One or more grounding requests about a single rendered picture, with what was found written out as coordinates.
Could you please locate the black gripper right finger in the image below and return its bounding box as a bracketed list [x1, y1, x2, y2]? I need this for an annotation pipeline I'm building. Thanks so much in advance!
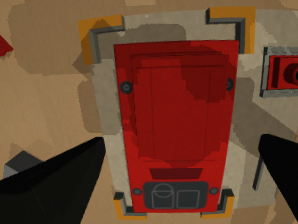
[258, 135, 298, 221]

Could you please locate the dark red square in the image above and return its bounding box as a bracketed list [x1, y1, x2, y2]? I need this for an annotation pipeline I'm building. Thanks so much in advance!
[0, 36, 13, 57]

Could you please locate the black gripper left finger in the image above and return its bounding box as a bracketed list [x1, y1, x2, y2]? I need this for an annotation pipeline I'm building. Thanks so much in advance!
[0, 137, 106, 224]

